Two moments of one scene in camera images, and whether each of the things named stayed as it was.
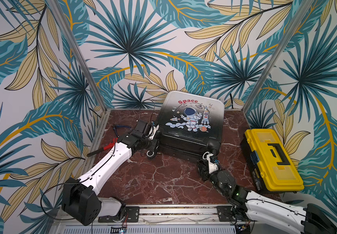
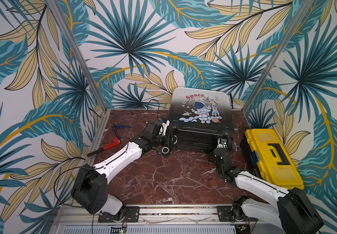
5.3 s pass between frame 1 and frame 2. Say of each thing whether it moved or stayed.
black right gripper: moved
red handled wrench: stayed
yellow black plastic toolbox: stayed
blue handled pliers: stayed
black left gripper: moved
